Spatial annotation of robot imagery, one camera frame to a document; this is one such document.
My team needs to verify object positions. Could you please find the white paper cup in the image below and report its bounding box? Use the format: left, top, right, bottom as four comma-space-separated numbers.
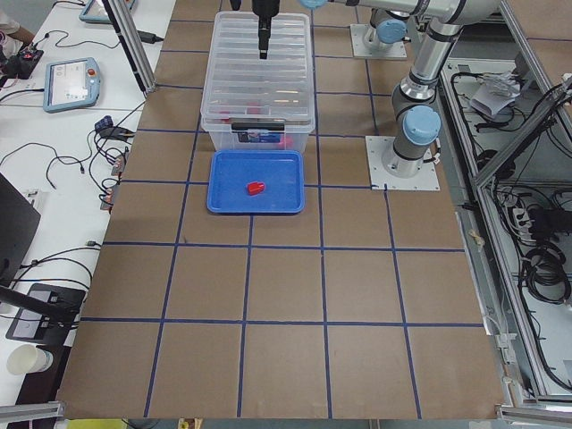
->
6, 344, 54, 375

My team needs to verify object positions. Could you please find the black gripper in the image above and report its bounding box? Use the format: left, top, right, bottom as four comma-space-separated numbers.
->
251, 0, 280, 60

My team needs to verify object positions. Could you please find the crumpled white paper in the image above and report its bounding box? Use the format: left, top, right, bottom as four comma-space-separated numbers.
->
469, 71, 521, 118

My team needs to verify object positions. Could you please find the black usb hub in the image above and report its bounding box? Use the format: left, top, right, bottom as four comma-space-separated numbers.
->
94, 115, 114, 133

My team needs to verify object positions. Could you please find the near teach pendant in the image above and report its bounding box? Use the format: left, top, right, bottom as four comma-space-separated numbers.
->
43, 57, 101, 114

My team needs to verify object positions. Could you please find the red block in box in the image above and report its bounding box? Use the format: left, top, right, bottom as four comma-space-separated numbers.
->
246, 102, 264, 115

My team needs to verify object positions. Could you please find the aluminium frame post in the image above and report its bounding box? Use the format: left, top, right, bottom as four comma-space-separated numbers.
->
103, 0, 156, 95

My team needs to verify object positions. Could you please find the far teach pendant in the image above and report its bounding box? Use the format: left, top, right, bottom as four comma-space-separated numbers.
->
79, 0, 111, 24

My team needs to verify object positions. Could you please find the blue plastic tray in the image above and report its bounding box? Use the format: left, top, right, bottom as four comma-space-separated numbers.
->
206, 150, 306, 215

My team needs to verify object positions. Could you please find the black cable bundle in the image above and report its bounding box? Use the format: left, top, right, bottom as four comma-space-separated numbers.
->
517, 187, 572, 305

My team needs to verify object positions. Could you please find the red block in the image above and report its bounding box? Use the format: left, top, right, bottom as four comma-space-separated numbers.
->
247, 181, 265, 197
246, 102, 264, 115

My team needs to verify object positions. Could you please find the black monitor stand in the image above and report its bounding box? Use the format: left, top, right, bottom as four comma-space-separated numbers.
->
1, 282, 86, 346

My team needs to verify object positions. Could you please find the clear plastic storage box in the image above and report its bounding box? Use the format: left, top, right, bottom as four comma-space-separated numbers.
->
201, 102, 315, 153

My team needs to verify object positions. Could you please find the clear plastic box lid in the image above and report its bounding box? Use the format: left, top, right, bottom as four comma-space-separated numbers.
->
200, 11, 315, 115

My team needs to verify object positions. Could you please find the black power adapter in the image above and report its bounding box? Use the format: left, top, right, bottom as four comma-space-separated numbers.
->
138, 30, 164, 44

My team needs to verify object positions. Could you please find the black electronic device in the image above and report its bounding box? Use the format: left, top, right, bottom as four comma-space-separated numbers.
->
1, 49, 44, 80

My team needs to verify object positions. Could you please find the teach pendant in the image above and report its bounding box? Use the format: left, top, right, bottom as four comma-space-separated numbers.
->
43, 57, 101, 114
79, 0, 111, 24

